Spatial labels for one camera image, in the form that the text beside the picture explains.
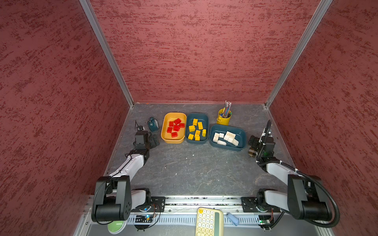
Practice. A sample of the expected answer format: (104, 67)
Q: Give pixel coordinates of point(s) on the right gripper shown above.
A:
(255, 140)

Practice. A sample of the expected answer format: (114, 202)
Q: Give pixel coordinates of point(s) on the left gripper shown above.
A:
(153, 144)

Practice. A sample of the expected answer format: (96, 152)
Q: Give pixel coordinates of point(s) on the teal bin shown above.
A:
(201, 118)
(240, 137)

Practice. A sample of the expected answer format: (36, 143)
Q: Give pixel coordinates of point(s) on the white long lego bottom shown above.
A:
(230, 135)

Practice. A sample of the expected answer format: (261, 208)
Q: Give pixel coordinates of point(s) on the white long lego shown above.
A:
(230, 135)
(216, 137)

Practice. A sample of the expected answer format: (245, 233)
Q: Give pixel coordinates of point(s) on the yellow rectangular bin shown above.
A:
(171, 117)

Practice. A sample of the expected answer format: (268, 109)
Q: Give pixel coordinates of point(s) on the white curved lego top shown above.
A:
(221, 143)

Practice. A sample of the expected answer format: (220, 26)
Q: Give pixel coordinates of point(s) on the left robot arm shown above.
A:
(114, 198)

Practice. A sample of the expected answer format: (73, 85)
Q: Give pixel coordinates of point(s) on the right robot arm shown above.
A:
(306, 197)

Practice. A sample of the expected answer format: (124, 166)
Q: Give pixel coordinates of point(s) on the small brown object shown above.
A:
(252, 153)

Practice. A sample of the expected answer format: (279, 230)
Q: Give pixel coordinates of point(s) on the small teal bottle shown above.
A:
(153, 124)

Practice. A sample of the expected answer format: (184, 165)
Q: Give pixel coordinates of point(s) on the yellow pen cup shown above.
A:
(223, 118)

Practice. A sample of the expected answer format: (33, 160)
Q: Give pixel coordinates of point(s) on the pens in cup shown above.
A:
(227, 108)

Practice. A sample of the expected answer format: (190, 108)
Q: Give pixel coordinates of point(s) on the left circuit board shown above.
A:
(144, 219)

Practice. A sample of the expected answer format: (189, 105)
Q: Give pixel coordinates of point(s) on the circuit board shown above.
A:
(265, 219)
(144, 219)

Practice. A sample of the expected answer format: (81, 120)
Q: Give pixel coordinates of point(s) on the right circuit board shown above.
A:
(265, 219)

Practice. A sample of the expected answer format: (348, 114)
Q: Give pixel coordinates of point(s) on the blue eraser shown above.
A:
(233, 219)

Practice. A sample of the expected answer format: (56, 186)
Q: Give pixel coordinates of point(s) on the yellow green calculator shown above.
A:
(209, 222)

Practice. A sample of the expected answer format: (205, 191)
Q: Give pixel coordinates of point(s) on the green round button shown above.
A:
(116, 227)

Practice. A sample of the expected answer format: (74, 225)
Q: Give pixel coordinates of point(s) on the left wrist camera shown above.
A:
(141, 140)

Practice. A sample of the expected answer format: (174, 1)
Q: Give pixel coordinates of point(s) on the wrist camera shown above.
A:
(268, 143)
(141, 140)

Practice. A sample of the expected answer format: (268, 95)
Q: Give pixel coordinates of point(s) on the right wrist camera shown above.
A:
(268, 143)

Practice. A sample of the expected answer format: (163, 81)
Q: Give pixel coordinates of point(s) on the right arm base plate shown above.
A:
(249, 206)

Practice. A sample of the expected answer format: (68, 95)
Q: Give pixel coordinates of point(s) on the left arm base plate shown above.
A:
(153, 204)

